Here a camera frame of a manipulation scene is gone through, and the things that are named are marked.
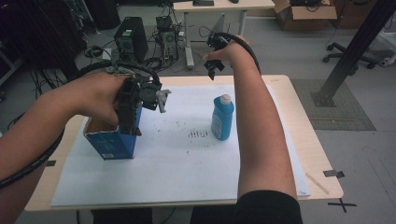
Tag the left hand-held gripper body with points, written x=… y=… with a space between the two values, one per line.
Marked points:
x=148 y=95

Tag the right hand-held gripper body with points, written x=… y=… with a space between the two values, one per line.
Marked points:
x=214 y=42

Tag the blue cardboard box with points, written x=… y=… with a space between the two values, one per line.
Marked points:
x=112 y=144

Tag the blue bottle with white cap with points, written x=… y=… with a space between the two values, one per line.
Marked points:
x=222 y=119

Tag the person's right hand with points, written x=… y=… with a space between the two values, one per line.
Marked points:
x=229 y=53

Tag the person's left hand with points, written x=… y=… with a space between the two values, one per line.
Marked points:
x=93 y=93

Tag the light wooden desk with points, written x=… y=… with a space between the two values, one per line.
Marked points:
x=224 y=5

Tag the open-sided computer case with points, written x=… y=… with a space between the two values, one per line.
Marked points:
x=168 y=42

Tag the white power unit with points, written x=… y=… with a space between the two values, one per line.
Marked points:
x=107 y=54

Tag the black computer tower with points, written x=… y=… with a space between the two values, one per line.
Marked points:
x=130 y=39

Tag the white paper sheet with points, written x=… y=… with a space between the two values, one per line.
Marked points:
x=174 y=174

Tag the small black tape piece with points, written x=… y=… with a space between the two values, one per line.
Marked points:
x=50 y=163

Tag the open brown cardboard box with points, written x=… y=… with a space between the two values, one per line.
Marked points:
x=306 y=14

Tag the person's dark trousers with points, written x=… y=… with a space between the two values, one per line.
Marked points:
x=124 y=216

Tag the black office chair base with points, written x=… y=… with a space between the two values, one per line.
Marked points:
x=348 y=56

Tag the grey floor mat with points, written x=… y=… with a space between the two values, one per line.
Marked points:
x=342 y=115

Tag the brown cabinet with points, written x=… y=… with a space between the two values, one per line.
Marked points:
x=355 y=14

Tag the person's black sleeve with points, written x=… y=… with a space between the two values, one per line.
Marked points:
x=271 y=208

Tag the thin wooden stick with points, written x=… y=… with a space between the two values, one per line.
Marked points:
x=317 y=183

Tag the black tape strip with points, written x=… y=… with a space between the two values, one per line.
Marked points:
x=333 y=173

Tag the black tape cross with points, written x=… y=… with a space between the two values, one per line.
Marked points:
x=342 y=204

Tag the black metal post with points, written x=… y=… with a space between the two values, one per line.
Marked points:
x=358 y=49

